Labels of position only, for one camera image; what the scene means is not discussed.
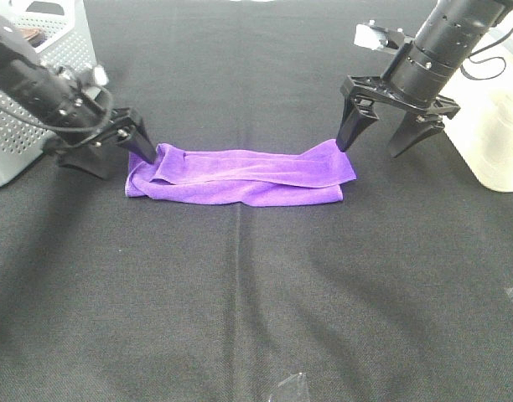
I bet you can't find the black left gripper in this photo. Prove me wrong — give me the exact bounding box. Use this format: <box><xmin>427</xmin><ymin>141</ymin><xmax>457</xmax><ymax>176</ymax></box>
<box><xmin>44</xmin><ymin>108</ymin><xmax>157</xmax><ymax>179</ymax></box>

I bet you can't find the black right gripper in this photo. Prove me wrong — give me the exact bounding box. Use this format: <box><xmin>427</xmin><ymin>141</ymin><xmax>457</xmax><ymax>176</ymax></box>
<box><xmin>336</xmin><ymin>75</ymin><xmax>460</xmax><ymax>157</ymax></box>

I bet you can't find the purple microfiber towel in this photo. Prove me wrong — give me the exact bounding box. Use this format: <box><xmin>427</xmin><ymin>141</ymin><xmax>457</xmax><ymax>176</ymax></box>
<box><xmin>125</xmin><ymin>140</ymin><xmax>356</xmax><ymax>207</ymax></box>

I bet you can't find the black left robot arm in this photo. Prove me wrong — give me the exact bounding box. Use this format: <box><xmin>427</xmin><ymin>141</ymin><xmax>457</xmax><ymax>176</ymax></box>
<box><xmin>0</xmin><ymin>15</ymin><xmax>157</xmax><ymax>178</ymax></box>

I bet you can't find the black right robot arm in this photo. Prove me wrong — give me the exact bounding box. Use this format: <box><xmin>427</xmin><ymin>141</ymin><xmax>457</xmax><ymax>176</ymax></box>
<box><xmin>336</xmin><ymin>1</ymin><xmax>513</xmax><ymax>157</ymax></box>

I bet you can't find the white plastic bin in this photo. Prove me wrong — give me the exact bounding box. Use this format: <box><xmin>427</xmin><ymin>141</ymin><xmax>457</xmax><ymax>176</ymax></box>
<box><xmin>443</xmin><ymin>33</ymin><xmax>513</xmax><ymax>193</ymax></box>

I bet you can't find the grey perforated plastic basket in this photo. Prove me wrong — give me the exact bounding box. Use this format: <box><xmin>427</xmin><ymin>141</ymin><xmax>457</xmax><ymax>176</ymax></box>
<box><xmin>0</xmin><ymin>1</ymin><xmax>102</xmax><ymax>188</ymax></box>

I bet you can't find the brown folded towel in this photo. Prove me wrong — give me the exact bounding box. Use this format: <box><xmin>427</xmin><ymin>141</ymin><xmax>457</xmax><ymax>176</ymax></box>
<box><xmin>19</xmin><ymin>28</ymin><xmax>45</xmax><ymax>47</ymax></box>

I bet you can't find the clear tape piece bottom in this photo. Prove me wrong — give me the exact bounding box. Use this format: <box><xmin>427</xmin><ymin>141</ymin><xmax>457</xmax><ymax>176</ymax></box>
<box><xmin>268</xmin><ymin>373</ymin><xmax>310</xmax><ymax>402</ymax></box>

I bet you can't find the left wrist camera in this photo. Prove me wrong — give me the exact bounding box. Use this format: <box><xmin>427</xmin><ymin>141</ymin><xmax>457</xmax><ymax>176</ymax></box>
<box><xmin>56</xmin><ymin>64</ymin><xmax>109</xmax><ymax>100</ymax></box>

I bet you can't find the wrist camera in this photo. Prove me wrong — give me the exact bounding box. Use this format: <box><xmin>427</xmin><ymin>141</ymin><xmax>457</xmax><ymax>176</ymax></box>
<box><xmin>56</xmin><ymin>64</ymin><xmax>109</xmax><ymax>100</ymax></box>
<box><xmin>354</xmin><ymin>20</ymin><xmax>413</xmax><ymax>54</ymax></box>

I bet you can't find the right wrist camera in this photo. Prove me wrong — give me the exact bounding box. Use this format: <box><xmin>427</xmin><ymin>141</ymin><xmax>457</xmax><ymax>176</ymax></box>
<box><xmin>354</xmin><ymin>20</ymin><xmax>413</xmax><ymax>54</ymax></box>

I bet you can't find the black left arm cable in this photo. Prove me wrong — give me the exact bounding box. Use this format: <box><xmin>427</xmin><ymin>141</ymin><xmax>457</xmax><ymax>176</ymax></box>
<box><xmin>0</xmin><ymin>85</ymin><xmax>115</xmax><ymax>147</ymax></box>

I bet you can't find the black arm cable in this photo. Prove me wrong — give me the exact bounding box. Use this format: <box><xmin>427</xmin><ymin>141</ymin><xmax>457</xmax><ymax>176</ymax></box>
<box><xmin>0</xmin><ymin>85</ymin><xmax>115</xmax><ymax>147</ymax></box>
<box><xmin>459</xmin><ymin>3</ymin><xmax>513</xmax><ymax>80</ymax></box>

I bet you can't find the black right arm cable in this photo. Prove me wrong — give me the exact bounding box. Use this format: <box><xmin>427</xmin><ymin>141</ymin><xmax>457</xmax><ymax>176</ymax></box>
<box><xmin>459</xmin><ymin>3</ymin><xmax>513</xmax><ymax>80</ymax></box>

